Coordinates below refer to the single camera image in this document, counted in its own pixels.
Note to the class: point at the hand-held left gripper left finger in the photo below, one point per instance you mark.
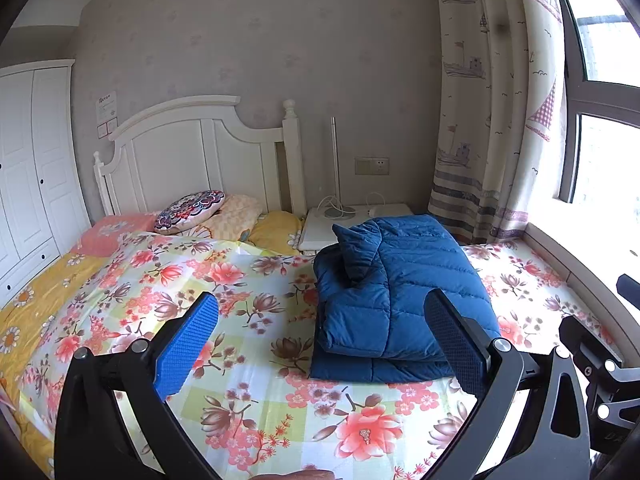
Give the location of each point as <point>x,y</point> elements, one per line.
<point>186,347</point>

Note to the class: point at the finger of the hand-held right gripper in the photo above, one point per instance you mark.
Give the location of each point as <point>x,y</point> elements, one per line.
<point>630,290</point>
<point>587,342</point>

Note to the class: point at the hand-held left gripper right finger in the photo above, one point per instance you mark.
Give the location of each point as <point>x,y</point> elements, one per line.
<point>455,340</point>

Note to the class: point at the blue quilted jacket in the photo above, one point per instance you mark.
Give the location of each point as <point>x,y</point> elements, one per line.
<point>400,285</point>

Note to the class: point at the floral quilt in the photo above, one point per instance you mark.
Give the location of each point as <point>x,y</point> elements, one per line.
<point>250,320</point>

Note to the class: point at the pink pillow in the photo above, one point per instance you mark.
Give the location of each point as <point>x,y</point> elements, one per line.
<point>115,232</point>

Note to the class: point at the round patterned cushion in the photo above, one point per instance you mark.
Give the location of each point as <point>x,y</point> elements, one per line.
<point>190,210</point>

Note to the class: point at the peach checkered pillow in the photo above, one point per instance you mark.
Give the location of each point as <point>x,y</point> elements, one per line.
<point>235,215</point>

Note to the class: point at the dark framed window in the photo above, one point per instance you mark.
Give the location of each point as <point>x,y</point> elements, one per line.
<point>600,150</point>

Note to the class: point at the white box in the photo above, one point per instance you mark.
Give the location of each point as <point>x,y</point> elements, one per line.
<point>390,210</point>

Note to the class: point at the yellow pillow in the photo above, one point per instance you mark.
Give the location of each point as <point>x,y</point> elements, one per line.
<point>275,230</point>

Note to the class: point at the white nightstand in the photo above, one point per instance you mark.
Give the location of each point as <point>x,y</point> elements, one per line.
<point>320,232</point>

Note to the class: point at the white bed headboard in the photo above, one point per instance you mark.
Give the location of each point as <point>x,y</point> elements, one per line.
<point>175,160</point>

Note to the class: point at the white pole lamp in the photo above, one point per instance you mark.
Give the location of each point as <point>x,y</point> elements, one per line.
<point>334,160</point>

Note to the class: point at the sailboat print curtain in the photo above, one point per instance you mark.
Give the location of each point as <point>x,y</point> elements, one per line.
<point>490,110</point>

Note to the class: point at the white wardrobe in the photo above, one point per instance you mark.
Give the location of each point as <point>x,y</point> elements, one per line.
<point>35,170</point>

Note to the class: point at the wall socket panel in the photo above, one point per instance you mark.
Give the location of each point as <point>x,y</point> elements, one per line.
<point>371,165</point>

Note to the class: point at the paper wall notice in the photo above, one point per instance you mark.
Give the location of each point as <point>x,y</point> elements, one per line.
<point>106,112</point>

